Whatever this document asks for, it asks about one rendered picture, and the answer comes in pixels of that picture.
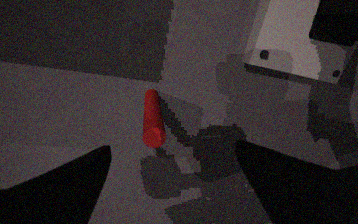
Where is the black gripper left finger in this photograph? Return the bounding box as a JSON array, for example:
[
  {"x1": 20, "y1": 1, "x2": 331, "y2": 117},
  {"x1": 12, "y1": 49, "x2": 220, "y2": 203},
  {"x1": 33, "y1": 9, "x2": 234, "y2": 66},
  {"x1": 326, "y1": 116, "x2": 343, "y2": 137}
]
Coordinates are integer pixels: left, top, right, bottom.
[{"x1": 0, "y1": 145, "x2": 112, "y2": 224}]

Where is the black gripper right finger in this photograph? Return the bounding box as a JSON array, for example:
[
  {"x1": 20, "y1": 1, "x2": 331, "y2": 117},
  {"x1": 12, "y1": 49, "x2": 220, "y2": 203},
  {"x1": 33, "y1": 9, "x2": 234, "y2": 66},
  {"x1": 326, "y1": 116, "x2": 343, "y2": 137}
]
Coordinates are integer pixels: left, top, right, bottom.
[{"x1": 235, "y1": 140, "x2": 358, "y2": 224}]

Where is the red peg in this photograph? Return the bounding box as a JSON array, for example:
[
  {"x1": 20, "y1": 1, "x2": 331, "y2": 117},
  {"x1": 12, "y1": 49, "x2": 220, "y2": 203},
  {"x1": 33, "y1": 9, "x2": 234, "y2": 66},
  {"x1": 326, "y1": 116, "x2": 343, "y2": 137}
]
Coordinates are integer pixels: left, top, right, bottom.
[{"x1": 142, "y1": 89, "x2": 166, "y2": 148}]

